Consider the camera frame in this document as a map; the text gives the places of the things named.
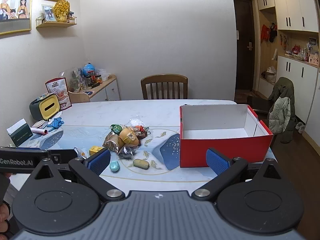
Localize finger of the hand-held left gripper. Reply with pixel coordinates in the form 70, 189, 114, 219
49, 149, 77, 164

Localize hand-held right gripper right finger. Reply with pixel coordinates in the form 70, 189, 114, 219
191, 148, 288, 202

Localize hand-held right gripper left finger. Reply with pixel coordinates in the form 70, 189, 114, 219
31, 148, 126, 202

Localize small yellow box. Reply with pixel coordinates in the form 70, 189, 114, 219
89, 146, 106, 156

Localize red shoe box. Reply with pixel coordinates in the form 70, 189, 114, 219
179, 104, 274, 168

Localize white wrapper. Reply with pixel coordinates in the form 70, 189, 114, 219
73, 147, 87, 159

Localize brown foil packet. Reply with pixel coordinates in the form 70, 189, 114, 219
102, 132, 125, 153

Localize dark foil packet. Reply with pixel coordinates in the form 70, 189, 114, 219
117, 145, 137, 159

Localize olive oval case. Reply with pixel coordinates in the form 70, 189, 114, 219
133, 158, 150, 169

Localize clear plastic bag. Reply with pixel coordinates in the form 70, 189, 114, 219
129, 115, 143, 128

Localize person's left hand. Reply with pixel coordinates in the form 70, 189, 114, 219
0, 201, 11, 232

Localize dark green box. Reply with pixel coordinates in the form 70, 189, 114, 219
7, 118, 33, 147

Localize blue gloves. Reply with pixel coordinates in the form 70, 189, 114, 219
47, 117, 65, 132

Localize yellow dark tissue box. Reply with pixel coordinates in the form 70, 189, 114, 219
29, 94, 61, 121

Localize blue printed table mat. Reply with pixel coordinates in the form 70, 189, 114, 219
0, 124, 278, 193

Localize red snack bag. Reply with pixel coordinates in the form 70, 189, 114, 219
45, 77, 72, 111

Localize wooden white sideboard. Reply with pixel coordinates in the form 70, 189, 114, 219
86, 74, 120, 102

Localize green jacket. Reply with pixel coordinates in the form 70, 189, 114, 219
267, 77, 296, 144

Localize blue globe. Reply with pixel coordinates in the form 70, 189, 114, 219
82, 64, 96, 77

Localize wooden slatted chair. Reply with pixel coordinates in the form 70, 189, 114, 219
140, 74, 188, 100

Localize dark door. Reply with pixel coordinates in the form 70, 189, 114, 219
233, 0, 261, 92

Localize red hanging bag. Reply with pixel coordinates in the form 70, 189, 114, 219
260, 24, 270, 42

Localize gold ornament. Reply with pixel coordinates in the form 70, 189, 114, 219
53, 0, 70, 23

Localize gold wall shelf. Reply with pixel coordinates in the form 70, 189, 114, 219
36, 15, 77, 29

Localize small photo frame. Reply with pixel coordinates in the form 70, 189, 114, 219
41, 4, 57, 22

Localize wall poster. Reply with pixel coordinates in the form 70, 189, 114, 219
0, 0, 34, 36

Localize white wall cupboard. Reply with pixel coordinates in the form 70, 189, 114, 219
255, 0, 320, 125

